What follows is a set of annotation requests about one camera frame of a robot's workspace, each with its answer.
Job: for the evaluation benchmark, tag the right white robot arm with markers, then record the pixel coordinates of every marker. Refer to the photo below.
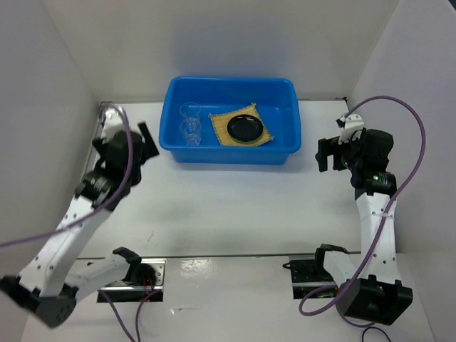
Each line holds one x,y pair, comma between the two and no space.
372,291

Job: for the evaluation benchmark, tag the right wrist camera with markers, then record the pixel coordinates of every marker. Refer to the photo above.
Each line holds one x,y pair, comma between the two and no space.
349,125

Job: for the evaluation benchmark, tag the green round plate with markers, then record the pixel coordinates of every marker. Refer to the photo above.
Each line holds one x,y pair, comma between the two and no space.
257,142

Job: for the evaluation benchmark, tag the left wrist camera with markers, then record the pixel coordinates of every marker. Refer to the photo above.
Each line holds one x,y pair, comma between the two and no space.
111,122

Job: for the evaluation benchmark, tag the clear plastic cup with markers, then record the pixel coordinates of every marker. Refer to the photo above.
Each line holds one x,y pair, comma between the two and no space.
191,113
191,133

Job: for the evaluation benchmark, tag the black round bowl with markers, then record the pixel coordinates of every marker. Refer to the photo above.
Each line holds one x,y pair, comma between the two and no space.
245,128

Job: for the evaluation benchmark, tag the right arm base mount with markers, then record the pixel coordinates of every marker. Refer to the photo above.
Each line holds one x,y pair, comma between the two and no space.
313,281

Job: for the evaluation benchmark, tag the woven bamboo placemat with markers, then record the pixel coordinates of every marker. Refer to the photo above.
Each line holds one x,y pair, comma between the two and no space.
219,123

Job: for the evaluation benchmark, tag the blue plastic bin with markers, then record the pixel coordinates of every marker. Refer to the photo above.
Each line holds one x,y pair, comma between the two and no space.
274,99

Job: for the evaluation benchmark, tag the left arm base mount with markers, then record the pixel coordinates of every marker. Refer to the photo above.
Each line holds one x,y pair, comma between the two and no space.
148,284

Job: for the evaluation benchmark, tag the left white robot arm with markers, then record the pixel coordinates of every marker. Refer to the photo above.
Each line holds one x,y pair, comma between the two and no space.
46,288

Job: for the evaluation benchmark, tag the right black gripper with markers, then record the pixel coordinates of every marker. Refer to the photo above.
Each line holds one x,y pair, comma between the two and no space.
330,146

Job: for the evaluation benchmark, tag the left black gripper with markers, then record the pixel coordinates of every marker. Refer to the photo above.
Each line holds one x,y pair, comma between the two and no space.
151,148

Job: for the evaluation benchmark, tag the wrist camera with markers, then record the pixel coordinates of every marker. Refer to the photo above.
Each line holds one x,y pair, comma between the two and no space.
349,125
111,122

